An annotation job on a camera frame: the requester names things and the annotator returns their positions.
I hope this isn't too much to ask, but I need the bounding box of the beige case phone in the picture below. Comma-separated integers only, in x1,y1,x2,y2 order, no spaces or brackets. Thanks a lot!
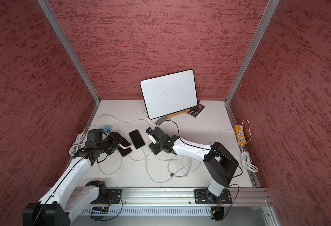
110,131,132,148

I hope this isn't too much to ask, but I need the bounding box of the pink case phone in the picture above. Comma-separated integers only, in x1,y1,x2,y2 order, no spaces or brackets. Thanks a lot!
117,147,132,157

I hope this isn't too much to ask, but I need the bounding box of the white charging cable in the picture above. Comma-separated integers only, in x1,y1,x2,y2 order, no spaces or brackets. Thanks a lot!
97,114,155,133
97,152,124,176

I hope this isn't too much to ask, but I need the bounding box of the light case phone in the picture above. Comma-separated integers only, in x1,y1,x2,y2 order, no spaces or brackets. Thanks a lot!
129,130,145,149

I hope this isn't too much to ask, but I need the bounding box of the white cable tangle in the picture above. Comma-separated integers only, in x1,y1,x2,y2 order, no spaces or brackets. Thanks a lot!
128,145,203,184

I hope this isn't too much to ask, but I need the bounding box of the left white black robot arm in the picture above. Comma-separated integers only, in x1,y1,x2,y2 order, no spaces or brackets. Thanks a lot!
22,136,120,226

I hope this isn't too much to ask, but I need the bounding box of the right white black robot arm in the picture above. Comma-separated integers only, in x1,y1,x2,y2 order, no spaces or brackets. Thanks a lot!
149,134,239,199

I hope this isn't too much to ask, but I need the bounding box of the wooden easel stand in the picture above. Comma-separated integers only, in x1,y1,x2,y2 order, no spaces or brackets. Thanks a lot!
167,109,190,120

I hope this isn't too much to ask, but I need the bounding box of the black booklet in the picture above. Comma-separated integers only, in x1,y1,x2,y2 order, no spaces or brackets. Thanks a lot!
188,102,205,118

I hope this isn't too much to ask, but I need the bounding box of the white board on easel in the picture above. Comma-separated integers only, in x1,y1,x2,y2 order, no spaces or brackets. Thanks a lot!
140,69,198,119

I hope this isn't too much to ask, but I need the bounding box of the yellow power strip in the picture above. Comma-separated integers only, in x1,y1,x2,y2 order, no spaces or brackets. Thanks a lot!
234,125,247,146

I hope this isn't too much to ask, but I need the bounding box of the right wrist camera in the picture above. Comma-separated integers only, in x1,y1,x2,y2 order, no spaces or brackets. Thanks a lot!
146,127,169,144

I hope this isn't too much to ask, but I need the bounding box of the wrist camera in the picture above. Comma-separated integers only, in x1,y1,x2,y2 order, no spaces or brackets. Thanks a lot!
146,127,169,144
85,129,106,148

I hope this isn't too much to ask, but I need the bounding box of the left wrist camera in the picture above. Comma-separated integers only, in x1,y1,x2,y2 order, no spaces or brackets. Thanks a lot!
85,129,106,148

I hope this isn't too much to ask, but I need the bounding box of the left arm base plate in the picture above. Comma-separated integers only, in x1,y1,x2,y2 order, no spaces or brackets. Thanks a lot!
94,188,123,205

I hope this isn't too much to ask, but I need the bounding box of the aluminium front rail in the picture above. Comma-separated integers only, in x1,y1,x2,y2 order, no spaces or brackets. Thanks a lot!
118,185,273,207

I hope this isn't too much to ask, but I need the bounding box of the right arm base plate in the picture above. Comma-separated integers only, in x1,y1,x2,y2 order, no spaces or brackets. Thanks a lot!
194,189,232,204

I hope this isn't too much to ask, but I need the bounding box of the white coiled power cord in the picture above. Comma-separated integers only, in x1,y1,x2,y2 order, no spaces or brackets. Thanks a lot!
238,119,259,173

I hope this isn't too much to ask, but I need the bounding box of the left aluminium corner post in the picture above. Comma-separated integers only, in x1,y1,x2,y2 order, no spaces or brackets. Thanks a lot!
37,0,101,105

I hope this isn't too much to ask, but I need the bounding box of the aluminium corner post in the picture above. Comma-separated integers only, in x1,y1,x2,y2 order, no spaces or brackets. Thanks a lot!
224,0,280,106
37,0,101,105

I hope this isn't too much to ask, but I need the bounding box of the right aluminium corner post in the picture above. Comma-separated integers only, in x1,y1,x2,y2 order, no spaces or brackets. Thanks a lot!
224,0,280,106

